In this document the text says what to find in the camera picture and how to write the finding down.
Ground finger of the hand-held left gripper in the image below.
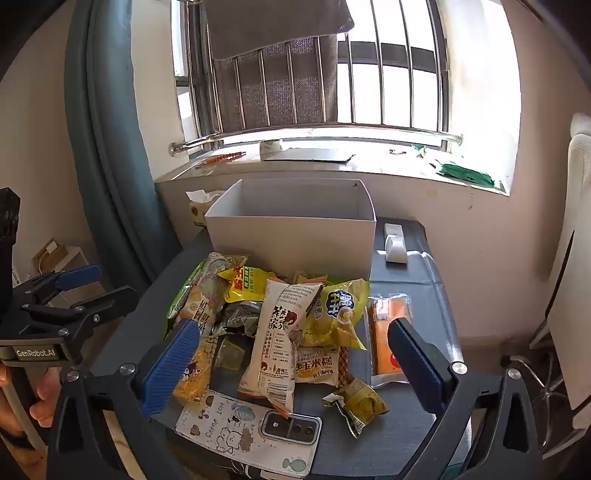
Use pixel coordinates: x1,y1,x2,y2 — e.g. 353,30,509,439
27,285,140,361
17,264,103,304

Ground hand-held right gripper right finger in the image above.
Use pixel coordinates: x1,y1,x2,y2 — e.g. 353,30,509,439
387,316,542,480

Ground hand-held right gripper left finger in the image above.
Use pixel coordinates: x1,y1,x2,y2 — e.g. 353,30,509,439
46,318,202,480

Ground yellow cookie packet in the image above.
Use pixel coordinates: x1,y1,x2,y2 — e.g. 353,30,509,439
172,335,219,403

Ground clear orange snack packet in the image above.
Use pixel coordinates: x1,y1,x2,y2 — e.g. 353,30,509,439
367,293,416,387

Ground clear jelly cup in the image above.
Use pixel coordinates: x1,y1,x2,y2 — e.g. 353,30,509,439
213,337,247,370

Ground small olive snack packet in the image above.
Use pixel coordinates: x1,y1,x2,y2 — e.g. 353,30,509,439
322,378,389,438

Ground pale printed snack packet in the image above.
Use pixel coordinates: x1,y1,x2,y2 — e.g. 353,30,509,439
178,251,250,337

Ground silver dark snack packet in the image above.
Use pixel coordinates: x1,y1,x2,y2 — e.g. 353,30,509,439
217,300,264,340

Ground yellow chip packet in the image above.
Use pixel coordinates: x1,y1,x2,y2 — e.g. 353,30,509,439
300,278,370,350

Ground beige corn cake packet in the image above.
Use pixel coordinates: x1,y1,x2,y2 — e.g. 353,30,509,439
295,345,352,387

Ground tall beige snack packet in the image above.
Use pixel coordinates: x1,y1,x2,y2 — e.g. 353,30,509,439
238,278,324,416

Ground yellow packet with green label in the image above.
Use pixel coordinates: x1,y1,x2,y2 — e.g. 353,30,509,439
217,265,278,304

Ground thin orange snack packet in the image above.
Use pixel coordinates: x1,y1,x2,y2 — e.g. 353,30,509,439
277,272,342,287

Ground white cardboard box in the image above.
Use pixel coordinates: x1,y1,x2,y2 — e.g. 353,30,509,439
204,178,377,282

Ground person's left hand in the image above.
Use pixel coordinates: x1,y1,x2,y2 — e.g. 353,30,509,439
0,367,64,437

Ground small white shelf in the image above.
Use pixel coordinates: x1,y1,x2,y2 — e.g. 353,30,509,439
31,237,107,319

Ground phone with cartoon case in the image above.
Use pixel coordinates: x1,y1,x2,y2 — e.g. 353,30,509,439
174,389,322,478

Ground white remote control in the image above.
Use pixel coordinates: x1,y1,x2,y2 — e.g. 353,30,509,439
383,223,410,267

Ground tissue box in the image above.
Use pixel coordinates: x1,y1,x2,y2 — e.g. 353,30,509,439
185,189,227,228

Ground teal curtain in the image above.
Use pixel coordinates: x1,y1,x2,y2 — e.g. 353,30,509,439
65,0,185,287

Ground red orange sticks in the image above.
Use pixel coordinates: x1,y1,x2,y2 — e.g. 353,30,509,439
196,150,247,169

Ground green cloth scraps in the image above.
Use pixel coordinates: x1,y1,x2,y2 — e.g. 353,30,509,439
411,143,506,190

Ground white chair with metal base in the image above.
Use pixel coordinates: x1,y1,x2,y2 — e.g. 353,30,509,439
501,113,591,416

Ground metal window grille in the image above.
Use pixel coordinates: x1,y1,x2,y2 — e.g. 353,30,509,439
170,0,464,158

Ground dark flat board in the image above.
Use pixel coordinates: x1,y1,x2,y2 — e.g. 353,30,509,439
263,148,356,163

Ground dark grey hanging cloth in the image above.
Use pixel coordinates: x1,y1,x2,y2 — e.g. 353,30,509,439
215,34,340,132

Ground light grey hanging cloth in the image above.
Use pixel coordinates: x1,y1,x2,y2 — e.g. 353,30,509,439
203,0,355,61

